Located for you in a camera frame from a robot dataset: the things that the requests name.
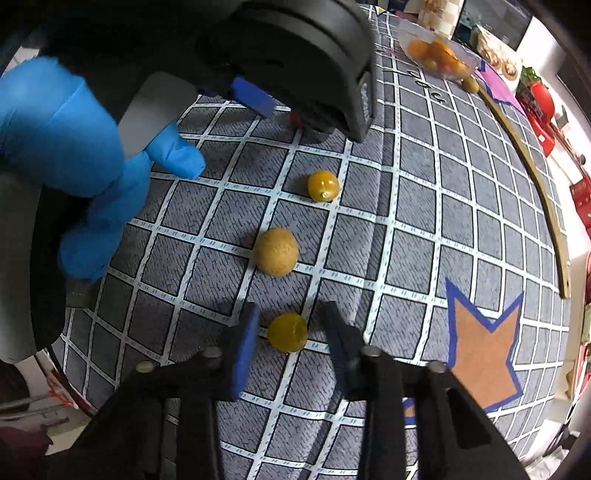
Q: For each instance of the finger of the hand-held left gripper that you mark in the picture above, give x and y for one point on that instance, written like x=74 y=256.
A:
x=254 y=97

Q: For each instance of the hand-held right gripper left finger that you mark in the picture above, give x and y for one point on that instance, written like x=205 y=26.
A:
x=244 y=350

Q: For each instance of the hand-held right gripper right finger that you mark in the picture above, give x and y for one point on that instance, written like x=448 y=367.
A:
x=344 y=364

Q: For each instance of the tan longan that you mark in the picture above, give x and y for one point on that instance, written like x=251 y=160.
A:
x=470 y=84
x=275 y=251

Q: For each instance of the clear plastic bag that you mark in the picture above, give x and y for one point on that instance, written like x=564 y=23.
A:
x=406 y=32

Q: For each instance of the person's left hand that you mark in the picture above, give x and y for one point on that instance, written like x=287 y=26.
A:
x=55 y=120

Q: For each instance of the mandarin orange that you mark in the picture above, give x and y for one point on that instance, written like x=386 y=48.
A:
x=442 y=48
x=418 y=48

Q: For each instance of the checkered paper bag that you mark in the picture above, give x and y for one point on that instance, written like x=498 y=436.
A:
x=438 y=11

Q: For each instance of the small yellow-orange citrus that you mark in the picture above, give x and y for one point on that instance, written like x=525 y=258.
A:
x=460 y=68

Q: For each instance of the cartoon print pillow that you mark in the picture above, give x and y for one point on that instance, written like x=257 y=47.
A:
x=501 y=57

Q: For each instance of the long wooden stick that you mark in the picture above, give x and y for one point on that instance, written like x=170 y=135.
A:
x=563 y=277

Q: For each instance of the green potted plant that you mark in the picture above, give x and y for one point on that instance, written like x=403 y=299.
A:
x=528 y=74

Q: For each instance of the red plastic chair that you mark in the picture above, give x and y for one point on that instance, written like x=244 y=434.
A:
x=540 y=99

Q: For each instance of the red gift box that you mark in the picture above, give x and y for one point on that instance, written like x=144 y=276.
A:
x=582 y=196

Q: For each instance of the wall-mounted black television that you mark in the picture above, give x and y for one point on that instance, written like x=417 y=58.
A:
x=498 y=18

